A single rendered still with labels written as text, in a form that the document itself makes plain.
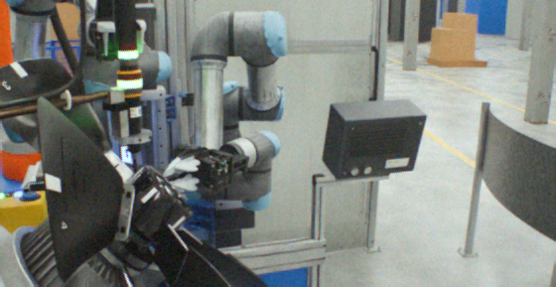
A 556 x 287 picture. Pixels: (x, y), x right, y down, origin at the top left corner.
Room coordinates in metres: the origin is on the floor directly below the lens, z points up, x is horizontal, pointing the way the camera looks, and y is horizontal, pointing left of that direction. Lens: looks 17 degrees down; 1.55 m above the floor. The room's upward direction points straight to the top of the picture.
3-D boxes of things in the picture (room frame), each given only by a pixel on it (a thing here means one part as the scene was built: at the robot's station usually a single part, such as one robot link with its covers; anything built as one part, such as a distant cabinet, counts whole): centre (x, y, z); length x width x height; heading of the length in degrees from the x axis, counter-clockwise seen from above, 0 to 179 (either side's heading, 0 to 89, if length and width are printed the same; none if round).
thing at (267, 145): (1.30, -0.01, 1.18); 0.11 x 0.08 x 0.09; 143
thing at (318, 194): (1.46, -0.19, 0.96); 0.03 x 0.03 x 0.20; 16
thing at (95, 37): (1.07, 0.28, 1.47); 0.12 x 0.08 x 0.09; 26
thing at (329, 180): (1.48, -0.29, 1.04); 0.24 x 0.03 x 0.03; 106
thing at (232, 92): (1.77, 0.10, 1.20); 0.13 x 0.12 x 0.14; 88
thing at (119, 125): (0.95, 0.23, 1.34); 0.09 x 0.07 x 0.10; 141
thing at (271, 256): (1.34, 0.23, 0.82); 0.90 x 0.04 x 0.08; 106
